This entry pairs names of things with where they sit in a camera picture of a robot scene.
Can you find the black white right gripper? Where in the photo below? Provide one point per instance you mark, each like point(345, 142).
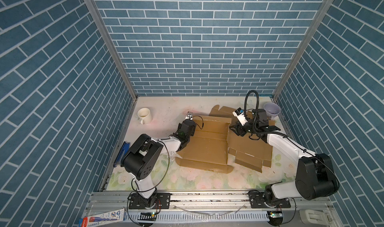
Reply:
point(238, 128)

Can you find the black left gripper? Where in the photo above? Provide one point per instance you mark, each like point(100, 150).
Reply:
point(192, 130)

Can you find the brown cardboard box top sheet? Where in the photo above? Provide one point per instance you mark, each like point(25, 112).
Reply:
point(208, 147)

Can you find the brown cardboard box sheet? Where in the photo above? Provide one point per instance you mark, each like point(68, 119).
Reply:
point(249, 152)
point(208, 147)

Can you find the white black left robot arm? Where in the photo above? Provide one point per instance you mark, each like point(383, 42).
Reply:
point(142, 156)

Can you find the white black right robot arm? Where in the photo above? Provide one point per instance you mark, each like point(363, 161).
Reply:
point(315, 175)

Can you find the brown cardboard box lower sheet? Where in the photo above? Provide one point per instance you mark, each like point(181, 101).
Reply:
point(249, 152)

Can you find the lavender ceramic mug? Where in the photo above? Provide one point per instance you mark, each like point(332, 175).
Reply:
point(272, 110)

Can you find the white ceramic mug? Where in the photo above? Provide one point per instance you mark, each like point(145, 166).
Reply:
point(145, 116)

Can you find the white plastic device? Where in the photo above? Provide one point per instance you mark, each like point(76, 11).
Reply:
point(314, 217)

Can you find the white red blue carton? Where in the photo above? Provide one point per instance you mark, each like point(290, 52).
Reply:
point(102, 219)

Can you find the blue object at left wall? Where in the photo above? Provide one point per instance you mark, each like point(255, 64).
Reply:
point(124, 149)

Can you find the white slotted cable duct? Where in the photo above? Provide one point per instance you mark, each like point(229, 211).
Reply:
point(181, 217)

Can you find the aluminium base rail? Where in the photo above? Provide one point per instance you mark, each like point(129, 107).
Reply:
point(215, 201)

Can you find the aluminium right corner post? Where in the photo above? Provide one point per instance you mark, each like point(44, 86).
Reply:
point(319, 16)

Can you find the aluminium corner post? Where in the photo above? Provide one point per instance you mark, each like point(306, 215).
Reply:
point(92, 7)
point(319, 16)

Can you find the aluminium left corner post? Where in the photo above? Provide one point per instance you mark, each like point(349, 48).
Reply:
point(92, 7)

